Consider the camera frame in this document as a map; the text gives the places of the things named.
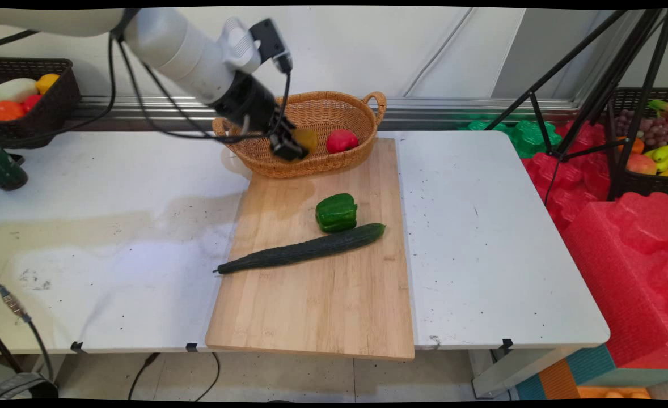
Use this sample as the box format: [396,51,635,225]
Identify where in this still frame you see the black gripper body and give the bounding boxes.
[212,73,296,138]

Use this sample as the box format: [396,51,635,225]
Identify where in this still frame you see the brown yellow toy fruit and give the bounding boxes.
[293,127,319,154]

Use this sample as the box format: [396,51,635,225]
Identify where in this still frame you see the purple toy grapes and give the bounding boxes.
[615,109,668,149]

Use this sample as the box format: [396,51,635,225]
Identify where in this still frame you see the teal orange foam mat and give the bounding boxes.
[515,343,668,401]

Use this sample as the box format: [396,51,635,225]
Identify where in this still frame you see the wooden cutting board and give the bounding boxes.
[205,138,416,361]

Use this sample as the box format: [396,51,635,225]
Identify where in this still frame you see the yellow toy pepper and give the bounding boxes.
[35,74,61,95]

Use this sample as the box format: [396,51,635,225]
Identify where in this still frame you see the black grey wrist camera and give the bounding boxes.
[248,18,294,75]

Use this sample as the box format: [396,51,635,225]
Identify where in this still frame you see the green bell pepper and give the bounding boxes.
[315,193,358,233]

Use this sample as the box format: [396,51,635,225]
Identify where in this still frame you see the woven wicker basket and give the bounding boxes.
[212,91,387,180]

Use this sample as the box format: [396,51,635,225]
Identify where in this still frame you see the white table leg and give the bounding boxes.
[469,346,585,398]

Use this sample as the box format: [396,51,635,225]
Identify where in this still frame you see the peach coloured toy fruit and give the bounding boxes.
[626,153,658,175]

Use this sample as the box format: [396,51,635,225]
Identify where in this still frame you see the green foam block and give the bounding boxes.
[459,119,563,159]

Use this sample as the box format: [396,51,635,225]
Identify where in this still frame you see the black plastic produce basket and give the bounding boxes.
[0,58,82,150]

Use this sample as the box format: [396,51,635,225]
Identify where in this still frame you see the black camera tripod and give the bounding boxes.
[484,8,668,202]

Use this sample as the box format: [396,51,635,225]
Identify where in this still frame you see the black basket with fruit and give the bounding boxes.
[606,87,668,199]

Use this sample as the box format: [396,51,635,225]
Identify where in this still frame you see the black looping arm cable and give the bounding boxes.
[0,29,292,149]

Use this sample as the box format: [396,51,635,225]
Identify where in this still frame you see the white vented wrist mount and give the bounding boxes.
[217,16,263,75]

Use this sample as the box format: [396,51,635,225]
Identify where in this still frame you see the orange toy tomato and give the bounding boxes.
[0,100,27,122]

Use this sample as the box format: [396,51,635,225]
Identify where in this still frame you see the yellow green toy bananas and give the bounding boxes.
[643,144,668,177]

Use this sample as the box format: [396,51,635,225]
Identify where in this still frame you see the black cable under table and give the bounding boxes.
[128,352,222,402]

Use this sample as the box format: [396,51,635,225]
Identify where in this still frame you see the dark green clamp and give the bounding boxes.
[0,139,28,192]

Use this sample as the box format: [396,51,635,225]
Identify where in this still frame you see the low red foam block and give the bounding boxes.
[521,120,615,232]

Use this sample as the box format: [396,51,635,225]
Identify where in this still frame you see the large red foam block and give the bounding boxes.
[561,192,668,370]

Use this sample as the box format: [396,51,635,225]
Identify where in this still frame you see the white toy vegetable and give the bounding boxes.
[0,78,39,103]

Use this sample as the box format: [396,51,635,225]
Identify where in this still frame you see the cable with metal connector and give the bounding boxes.
[0,275,56,381]

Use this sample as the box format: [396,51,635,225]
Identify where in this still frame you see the long dark green cucumber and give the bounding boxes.
[214,223,387,275]

